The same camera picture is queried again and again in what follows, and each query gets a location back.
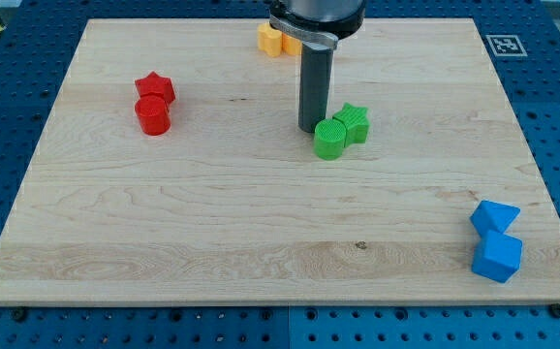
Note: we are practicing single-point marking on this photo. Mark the green cylinder block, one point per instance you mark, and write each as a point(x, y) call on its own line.
point(329, 139)

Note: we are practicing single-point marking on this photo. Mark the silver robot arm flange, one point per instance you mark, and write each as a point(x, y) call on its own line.
point(320, 22)

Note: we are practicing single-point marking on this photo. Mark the blue triangle block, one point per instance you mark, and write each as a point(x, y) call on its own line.
point(493, 216)

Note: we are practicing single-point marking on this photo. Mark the light wooden board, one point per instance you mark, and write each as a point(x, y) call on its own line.
point(231, 205)

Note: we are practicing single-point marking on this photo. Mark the green star block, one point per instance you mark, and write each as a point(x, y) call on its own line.
point(355, 121)

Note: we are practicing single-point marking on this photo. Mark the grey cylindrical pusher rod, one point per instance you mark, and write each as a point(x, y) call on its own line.
point(315, 72)

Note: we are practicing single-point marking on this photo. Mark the orange block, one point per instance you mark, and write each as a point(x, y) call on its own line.
point(291, 45)

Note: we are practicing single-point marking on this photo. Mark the yellow heart block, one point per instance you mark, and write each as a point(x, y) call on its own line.
point(269, 40)

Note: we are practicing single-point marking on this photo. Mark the red cylinder block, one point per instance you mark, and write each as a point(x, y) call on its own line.
point(153, 115)

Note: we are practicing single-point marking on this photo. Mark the red star block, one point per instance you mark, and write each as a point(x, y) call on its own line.
point(155, 85)

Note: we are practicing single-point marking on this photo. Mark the blue cube block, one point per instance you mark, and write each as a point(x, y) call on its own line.
point(497, 256)

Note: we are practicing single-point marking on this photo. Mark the white fiducial marker tag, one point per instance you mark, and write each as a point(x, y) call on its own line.
point(506, 45)

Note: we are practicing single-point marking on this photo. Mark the black bolt left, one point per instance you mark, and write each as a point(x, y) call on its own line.
point(19, 314)

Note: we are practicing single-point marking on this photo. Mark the black bolt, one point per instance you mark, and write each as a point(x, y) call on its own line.
point(554, 310)
point(19, 314)

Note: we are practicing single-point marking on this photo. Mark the black bolt right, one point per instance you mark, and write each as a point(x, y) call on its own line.
point(554, 310)

